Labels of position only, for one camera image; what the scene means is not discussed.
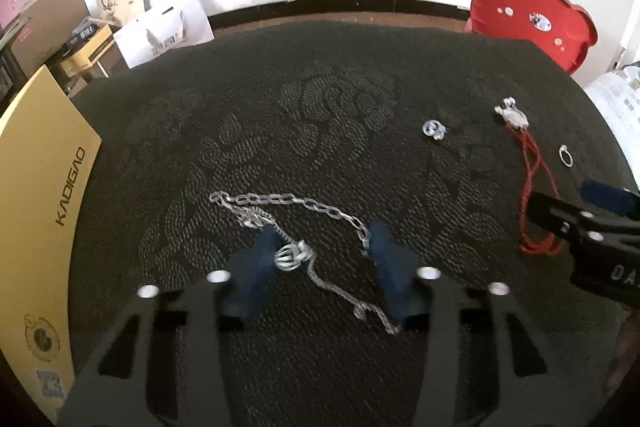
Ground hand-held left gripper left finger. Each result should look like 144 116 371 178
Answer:
57 227 283 427

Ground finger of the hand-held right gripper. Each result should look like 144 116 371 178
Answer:
581 180 640 223
529 191 597 249

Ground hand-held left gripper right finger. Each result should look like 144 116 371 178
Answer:
369 222 596 427

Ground silver necklace with cage pendant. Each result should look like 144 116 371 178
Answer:
239 207 402 336

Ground silver link chain bracelet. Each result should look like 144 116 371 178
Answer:
209 190 373 258

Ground silver pendant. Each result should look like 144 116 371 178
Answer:
494 96 568 257

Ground white plastic bag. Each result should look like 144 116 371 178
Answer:
584 66 640 168

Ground clear crystal earring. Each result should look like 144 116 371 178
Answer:
422 119 446 142

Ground dark embossed floral tablecloth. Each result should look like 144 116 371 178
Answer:
65 21 638 427

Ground red bear-shaped stool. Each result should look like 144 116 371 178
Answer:
465 0 599 75

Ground flat yellow gift box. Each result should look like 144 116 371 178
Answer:
0 65 103 425

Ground white printed paper bag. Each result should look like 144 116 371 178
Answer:
113 0 216 68

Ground small yellow and black box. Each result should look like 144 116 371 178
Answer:
59 24 115 78

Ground brown cardboard box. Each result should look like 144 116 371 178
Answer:
9 0 92 80

